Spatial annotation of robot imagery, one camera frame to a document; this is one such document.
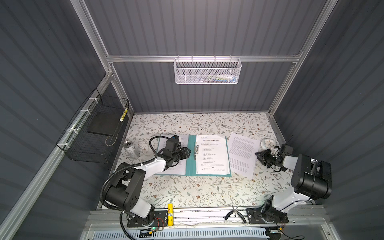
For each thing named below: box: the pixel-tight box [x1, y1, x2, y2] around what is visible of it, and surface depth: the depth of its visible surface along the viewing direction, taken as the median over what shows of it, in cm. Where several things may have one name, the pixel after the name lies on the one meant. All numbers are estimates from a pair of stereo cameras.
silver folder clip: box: [194, 142, 199, 161], surface depth 98 cm
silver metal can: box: [123, 140, 140, 160], surface depth 88 cm
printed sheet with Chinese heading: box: [196, 134, 230, 175], surface depth 98 cm
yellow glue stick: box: [167, 203, 174, 226], surface depth 75 cm
